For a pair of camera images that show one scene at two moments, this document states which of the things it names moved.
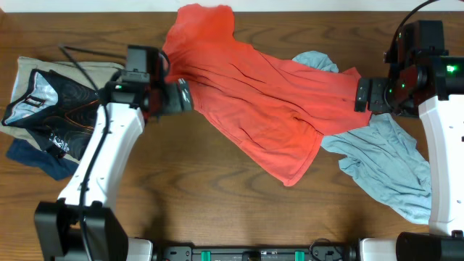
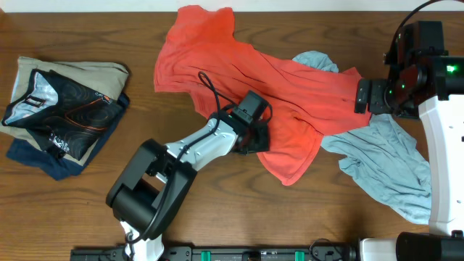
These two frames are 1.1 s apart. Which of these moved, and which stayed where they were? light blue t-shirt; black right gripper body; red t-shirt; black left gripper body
Moved: black left gripper body
Stayed: black right gripper body; red t-shirt; light blue t-shirt
